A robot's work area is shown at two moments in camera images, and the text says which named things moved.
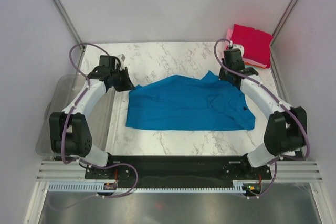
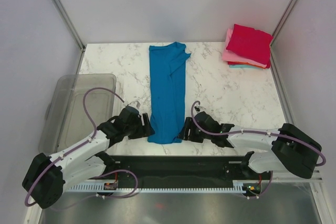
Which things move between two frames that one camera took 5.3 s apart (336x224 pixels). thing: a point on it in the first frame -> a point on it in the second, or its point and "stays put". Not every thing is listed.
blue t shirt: x=174 y=103 -> x=167 y=92
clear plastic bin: x=99 y=119 stays put
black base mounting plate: x=177 y=169 stays put
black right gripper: x=221 y=75 -> x=189 y=124
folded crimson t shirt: x=256 y=44 stays put
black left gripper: x=127 y=85 -> x=143 y=131
